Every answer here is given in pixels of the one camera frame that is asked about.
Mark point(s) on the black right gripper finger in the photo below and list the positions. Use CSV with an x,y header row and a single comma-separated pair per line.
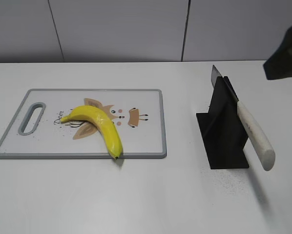
x,y
279,65

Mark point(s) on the white-handled kitchen knife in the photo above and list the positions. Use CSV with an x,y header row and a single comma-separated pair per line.
x,y
259,140

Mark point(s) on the yellow plastic banana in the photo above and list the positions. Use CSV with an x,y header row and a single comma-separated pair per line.
x,y
102,122

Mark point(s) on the black knife stand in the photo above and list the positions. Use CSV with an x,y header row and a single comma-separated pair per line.
x,y
223,134

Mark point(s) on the white grey-rimmed cutting board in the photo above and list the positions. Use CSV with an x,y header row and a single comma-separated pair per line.
x,y
35,131

